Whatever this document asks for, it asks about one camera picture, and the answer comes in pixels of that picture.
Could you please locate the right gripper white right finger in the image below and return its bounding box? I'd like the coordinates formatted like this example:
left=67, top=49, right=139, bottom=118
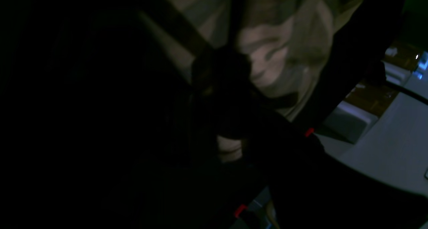
left=217, top=55, right=334, bottom=229

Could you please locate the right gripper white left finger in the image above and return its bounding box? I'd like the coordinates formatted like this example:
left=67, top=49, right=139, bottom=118
left=67, top=52, right=234, bottom=229

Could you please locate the camouflage t-shirt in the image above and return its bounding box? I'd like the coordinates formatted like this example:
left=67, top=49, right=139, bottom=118
left=138, top=0, right=364, bottom=162

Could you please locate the red blue clamp front right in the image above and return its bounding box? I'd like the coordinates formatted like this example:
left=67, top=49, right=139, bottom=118
left=234, top=127, right=314, bottom=218

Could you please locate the black table cloth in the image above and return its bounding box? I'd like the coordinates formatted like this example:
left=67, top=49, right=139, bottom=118
left=1, top=0, right=427, bottom=229

